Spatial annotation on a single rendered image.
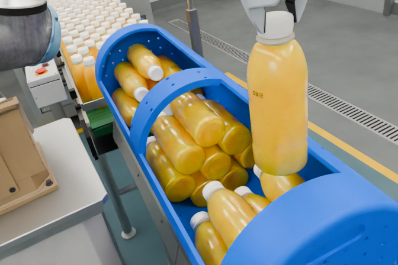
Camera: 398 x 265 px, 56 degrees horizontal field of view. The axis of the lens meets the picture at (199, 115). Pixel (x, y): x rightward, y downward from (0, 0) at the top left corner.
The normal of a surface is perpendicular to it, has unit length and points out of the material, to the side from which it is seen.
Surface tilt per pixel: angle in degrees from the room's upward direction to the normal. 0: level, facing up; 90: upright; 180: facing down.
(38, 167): 90
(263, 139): 89
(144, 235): 0
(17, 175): 90
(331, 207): 1
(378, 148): 0
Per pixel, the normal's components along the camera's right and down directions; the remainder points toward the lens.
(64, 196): -0.15, -0.84
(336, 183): 0.08, -0.89
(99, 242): 0.95, 0.04
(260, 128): -0.69, 0.45
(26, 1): 0.62, -0.32
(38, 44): 0.73, 0.37
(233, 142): 0.44, 0.43
